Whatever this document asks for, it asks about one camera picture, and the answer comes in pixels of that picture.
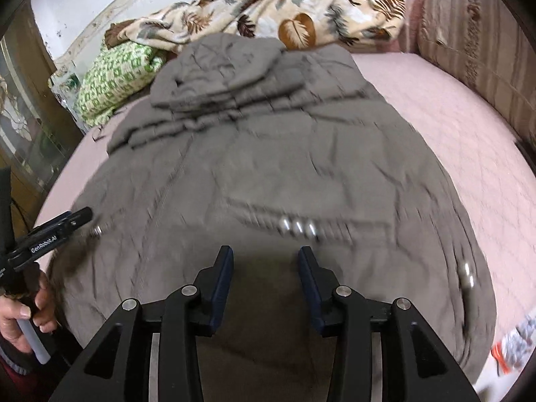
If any person's left hand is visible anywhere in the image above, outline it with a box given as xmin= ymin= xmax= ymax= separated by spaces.
xmin=0 ymin=274 xmax=59 ymax=354

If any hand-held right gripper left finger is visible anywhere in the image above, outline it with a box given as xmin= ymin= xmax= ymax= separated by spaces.
xmin=48 ymin=245 xmax=235 ymax=402

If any floral plastic bag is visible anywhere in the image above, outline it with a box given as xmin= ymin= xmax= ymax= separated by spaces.
xmin=48 ymin=71 xmax=84 ymax=114

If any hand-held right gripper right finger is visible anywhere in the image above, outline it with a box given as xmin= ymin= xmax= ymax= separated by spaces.
xmin=296 ymin=246 xmax=480 ymax=402

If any leaf print blanket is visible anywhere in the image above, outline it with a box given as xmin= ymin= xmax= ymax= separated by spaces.
xmin=104 ymin=0 xmax=407 ymax=53

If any white and orange sneaker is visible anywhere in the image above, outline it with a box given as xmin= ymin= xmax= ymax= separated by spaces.
xmin=491 ymin=308 xmax=536 ymax=375

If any wooden door with glass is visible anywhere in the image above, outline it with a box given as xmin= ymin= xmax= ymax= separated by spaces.
xmin=0 ymin=0 xmax=84 ymax=227

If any striped floral sofa cushion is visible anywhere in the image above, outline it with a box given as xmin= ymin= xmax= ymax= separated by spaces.
xmin=416 ymin=0 xmax=536 ymax=143

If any green checked pillow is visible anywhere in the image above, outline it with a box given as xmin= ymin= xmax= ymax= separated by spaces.
xmin=77 ymin=42 xmax=166 ymax=128

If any pink quilted sofa bed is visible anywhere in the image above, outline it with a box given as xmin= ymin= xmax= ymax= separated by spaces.
xmin=31 ymin=0 xmax=536 ymax=386

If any grey-brown quilted hooded jacket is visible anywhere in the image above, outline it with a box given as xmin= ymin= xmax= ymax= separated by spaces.
xmin=48 ymin=33 xmax=497 ymax=402

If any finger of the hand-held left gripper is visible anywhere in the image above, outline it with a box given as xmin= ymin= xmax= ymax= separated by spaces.
xmin=50 ymin=206 xmax=93 ymax=239

